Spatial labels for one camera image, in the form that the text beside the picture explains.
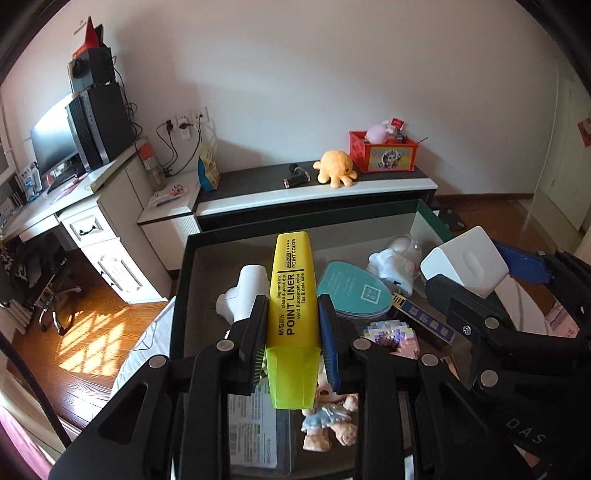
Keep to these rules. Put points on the small red card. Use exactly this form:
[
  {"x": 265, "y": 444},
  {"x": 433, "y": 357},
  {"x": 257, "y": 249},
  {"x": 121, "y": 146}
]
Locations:
[{"x": 397, "y": 122}]

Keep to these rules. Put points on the yellow octopus plush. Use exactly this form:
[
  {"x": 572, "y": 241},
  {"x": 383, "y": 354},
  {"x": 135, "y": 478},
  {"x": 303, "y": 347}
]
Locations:
[{"x": 336, "y": 167}]

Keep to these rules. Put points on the black bathroom scale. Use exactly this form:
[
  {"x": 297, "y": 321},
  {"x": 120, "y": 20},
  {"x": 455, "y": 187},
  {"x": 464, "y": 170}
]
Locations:
[{"x": 451, "y": 220}]

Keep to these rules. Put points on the pink plush toy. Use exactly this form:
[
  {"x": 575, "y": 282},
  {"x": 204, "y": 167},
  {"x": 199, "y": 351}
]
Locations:
[{"x": 378, "y": 130}]

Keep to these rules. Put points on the blue and white box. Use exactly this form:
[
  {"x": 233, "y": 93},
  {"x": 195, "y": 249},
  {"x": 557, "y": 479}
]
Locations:
[{"x": 30, "y": 182}]

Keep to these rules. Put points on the small bear figurine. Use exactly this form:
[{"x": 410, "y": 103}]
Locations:
[{"x": 330, "y": 422}]

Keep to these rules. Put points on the pink packet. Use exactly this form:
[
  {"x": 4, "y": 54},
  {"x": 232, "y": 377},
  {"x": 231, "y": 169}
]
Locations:
[{"x": 171, "y": 191}]

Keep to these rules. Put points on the striped white quilt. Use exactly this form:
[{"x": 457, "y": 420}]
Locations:
[{"x": 147, "y": 341}]

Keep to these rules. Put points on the black speaker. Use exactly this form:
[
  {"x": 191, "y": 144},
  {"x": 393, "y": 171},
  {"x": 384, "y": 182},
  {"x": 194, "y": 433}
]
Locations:
[{"x": 94, "y": 67}]

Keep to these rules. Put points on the pink patterned pouch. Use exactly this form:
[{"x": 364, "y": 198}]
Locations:
[{"x": 392, "y": 339}]

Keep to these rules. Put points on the red desk calendar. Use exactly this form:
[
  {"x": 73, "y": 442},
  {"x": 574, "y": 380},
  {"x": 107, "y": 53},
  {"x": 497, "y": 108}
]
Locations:
[{"x": 90, "y": 34}]

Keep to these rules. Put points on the black office chair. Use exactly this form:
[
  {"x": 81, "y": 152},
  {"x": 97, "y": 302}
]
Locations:
[{"x": 37, "y": 281}]

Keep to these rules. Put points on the dark blue small box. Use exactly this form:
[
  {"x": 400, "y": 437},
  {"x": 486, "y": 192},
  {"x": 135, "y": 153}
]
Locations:
[{"x": 425, "y": 321}]

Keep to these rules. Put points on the black computer tower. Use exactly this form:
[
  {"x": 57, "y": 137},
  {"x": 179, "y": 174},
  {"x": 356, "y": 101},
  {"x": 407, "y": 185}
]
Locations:
[{"x": 104, "y": 124}]

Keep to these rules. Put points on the black and white low cabinet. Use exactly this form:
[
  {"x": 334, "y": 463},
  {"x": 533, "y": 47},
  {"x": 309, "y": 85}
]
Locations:
[{"x": 277, "y": 198}]

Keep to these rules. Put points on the white desk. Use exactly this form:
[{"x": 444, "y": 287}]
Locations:
[{"x": 115, "y": 240}]

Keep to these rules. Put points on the orange-capped bottle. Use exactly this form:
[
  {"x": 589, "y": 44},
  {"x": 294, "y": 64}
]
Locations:
[{"x": 152, "y": 166}]

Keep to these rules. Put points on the red storage box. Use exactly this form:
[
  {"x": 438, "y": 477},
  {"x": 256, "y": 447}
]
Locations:
[{"x": 385, "y": 154}]

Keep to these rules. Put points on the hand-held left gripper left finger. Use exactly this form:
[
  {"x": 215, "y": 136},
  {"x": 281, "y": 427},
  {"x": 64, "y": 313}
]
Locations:
[{"x": 256, "y": 346}]

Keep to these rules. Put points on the black hand tool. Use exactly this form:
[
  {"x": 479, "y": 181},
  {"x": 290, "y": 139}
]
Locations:
[{"x": 296, "y": 176}]

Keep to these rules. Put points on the teal oval card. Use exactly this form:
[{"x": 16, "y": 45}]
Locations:
[{"x": 355, "y": 290}]

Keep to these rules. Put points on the black computer monitor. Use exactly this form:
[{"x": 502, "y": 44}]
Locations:
[{"x": 51, "y": 143}]

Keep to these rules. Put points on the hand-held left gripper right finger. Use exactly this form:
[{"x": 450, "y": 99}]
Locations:
[{"x": 330, "y": 341}]

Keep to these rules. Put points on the pink pillow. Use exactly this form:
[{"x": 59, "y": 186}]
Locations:
[{"x": 563, "y": 321}]

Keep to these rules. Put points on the white cube charger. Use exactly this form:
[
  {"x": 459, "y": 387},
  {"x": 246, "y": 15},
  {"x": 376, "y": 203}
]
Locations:
[{"x": 466, "y": 258}]

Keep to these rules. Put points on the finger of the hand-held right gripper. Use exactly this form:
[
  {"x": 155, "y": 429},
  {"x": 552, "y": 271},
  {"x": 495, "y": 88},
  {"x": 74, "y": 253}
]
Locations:
[
  {"x": 452, "y": 300},
  {"x": 526, "y": 265}
]

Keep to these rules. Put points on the white figure night light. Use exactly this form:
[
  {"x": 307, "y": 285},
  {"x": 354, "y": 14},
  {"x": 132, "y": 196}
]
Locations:
[{"x": 397, "y": 267}]

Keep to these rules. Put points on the white nightstand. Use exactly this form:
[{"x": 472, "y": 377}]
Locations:
[{"x": 171, "y": 226}]

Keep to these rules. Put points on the pink box with dark rim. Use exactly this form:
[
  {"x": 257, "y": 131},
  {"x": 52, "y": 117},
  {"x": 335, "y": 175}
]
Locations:
[{"x": 207, "y": 277}]

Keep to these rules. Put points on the blue snack bag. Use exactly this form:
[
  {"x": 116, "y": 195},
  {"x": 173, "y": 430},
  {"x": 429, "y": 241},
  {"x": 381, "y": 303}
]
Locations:
[{"x": 208, "y": 168}]

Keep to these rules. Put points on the white plastic cup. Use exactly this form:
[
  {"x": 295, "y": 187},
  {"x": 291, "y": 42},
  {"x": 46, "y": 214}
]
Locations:
[{"x": 242, "y": 290}]

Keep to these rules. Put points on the yellow highlighter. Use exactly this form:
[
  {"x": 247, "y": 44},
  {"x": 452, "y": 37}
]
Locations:
[{"x": 291, "y": 295}]

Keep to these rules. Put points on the white door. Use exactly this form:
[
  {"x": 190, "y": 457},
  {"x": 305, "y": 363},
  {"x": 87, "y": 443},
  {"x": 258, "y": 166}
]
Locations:
[{"x": 565, "y": 161}]

